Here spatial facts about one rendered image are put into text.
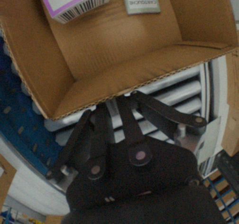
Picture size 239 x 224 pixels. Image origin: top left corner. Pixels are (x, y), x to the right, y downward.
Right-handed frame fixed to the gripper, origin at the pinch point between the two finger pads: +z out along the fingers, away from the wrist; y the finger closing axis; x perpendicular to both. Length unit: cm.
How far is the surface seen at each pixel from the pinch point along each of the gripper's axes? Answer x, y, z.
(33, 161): -6.9, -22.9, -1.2
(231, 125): -36, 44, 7
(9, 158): -2.6, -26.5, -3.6
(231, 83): -14.4, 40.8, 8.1
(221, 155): -65, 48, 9
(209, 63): -7.4, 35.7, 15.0
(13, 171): -6.1, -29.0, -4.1
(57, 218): -46, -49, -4
